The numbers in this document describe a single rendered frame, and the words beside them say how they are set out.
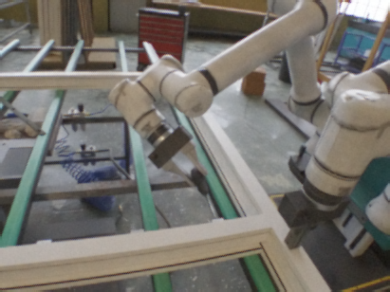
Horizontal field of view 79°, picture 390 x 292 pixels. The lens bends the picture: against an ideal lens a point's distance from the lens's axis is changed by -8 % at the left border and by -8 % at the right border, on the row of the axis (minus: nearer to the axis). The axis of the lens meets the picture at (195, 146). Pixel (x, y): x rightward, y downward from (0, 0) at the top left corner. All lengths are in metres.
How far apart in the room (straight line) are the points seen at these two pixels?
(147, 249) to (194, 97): 0.35
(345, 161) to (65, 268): 0.55
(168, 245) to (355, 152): 0.39
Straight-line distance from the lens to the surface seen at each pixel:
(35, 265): 0.59
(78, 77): 1.42
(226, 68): 0.67
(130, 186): 0.83
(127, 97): 0.72
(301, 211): 0.49
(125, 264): 0.59
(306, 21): 0.86
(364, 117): 0.41
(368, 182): 1.41
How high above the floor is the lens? 1.40
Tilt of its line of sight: 34 degrees down
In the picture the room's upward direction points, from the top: 9 degrees clockwise
